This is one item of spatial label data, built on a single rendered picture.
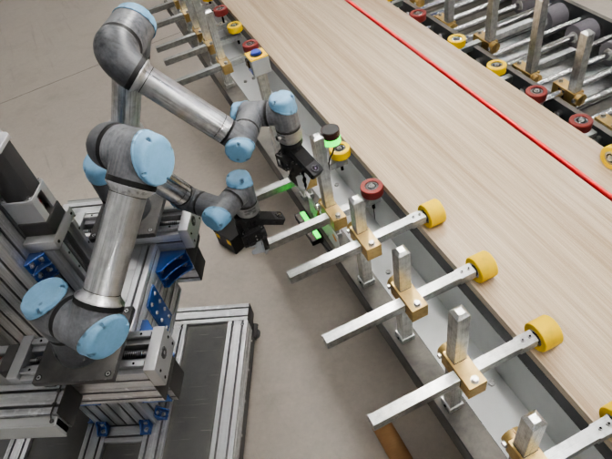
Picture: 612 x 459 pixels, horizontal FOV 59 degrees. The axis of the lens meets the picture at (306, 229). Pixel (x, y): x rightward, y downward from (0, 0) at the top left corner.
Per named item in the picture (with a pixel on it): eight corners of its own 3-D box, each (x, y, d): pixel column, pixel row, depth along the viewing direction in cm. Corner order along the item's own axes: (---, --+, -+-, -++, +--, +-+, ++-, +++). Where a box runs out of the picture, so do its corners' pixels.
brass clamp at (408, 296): (411, 323, 146) (410, 313, 143) (385, 289, 155) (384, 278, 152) (430, 313, 147) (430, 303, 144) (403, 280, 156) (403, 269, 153)
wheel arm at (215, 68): (178, 88, 269) (175, 81, 265) (177, 86, 271) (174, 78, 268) (258, 58, 276) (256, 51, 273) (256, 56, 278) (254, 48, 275)
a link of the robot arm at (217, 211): (195, 225, 162) (217, 201, 168) (225, 236, 157) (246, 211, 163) (188, 207, 156) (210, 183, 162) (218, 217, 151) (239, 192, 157)
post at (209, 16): (230, 98, 289) (204, 12, 254) (229, 95, 291) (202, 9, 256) (237, 96, 289) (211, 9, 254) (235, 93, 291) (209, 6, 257)
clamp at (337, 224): (335, 231, 187) (333, 221, 183) (319, 208, 196) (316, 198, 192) (349, 225, 188) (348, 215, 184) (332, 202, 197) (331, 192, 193)
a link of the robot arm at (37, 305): (68, 297, 143) (42, 265, 134) (103, 314, 137) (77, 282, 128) (34, 332, 137) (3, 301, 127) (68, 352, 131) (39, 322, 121)
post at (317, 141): (332, 241, 201) (313, 139, 166) (328, 235, 204) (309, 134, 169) (341, 238, 202) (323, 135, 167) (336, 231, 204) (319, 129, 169)
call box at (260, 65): (255, 79, 201) (250, 60, 195) (249, 71, 206) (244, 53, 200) (272, 73, 202) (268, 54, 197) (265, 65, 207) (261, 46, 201)
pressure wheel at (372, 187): (369, 219, 192) (366, 195, 183) (358, 205, 197) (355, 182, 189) (389, 209, 193) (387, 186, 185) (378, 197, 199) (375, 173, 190)
